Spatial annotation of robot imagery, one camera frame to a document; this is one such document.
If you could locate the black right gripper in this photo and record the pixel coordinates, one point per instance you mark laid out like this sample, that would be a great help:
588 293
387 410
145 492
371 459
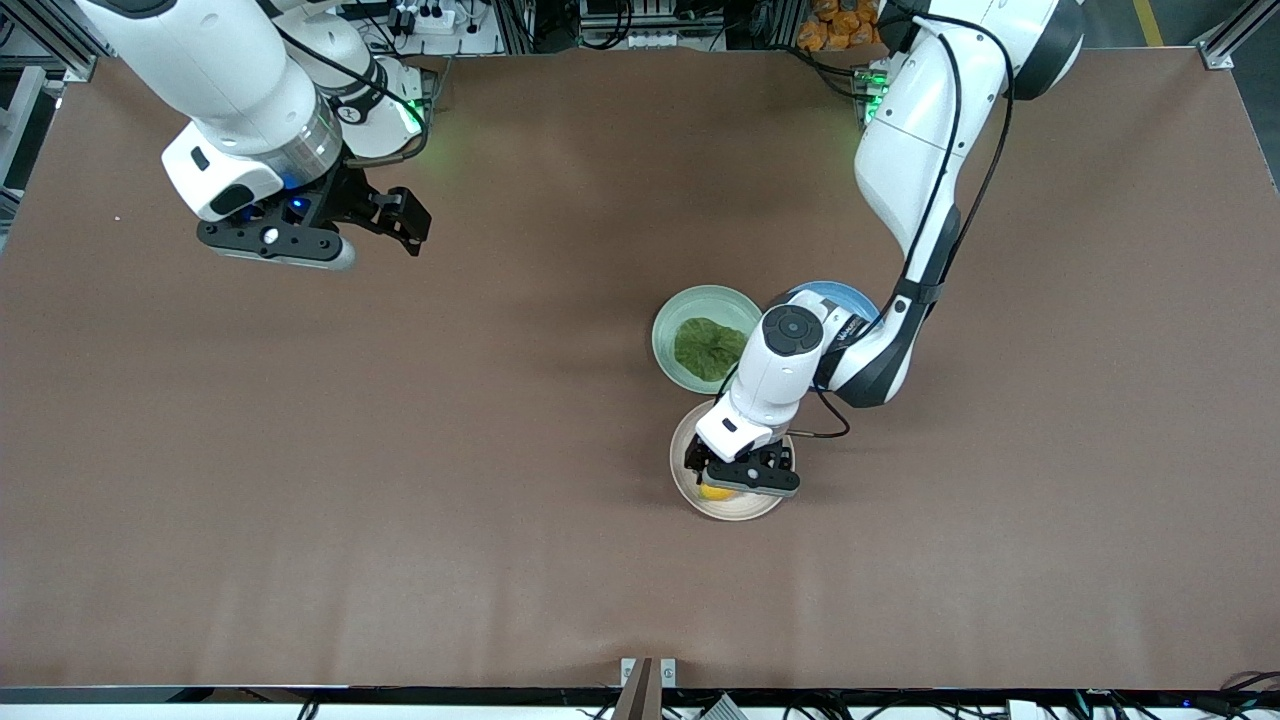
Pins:
352 192

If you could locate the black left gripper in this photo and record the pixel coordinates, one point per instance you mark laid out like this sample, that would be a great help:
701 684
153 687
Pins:
771 459

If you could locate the yellow lemon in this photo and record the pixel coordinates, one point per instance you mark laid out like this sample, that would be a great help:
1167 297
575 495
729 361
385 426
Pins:
715 492

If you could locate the green lettuce leaf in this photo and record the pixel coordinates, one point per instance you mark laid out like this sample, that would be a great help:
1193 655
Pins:
705 350

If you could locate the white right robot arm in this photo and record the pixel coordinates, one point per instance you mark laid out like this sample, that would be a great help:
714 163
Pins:
230 90

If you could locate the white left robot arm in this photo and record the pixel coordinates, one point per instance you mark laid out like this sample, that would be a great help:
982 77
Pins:
910 130

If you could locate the beige plate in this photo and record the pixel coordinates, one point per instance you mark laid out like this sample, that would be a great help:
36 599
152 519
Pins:
750 508

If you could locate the light green plate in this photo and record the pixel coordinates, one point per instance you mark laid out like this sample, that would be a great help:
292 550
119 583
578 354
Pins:
668 340

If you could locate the blue plate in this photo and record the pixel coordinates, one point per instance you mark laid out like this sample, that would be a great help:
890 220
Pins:
850 297

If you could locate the white power strip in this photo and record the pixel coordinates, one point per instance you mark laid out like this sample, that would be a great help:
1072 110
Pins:
425 18

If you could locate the electronics rack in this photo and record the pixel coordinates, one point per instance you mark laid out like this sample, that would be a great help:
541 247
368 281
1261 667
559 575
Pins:
650 20

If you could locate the bag of oranges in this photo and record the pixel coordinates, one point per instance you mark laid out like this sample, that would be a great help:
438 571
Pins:
840 25

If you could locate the small metal table bracket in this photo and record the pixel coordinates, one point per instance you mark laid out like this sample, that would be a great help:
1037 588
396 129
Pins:
628 672
668 672

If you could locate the brown camera post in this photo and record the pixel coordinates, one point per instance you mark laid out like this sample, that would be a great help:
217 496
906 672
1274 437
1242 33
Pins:
640 695

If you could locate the aluminium frame profile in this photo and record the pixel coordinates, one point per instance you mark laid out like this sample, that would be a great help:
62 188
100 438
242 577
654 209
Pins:
1235 35
60 50

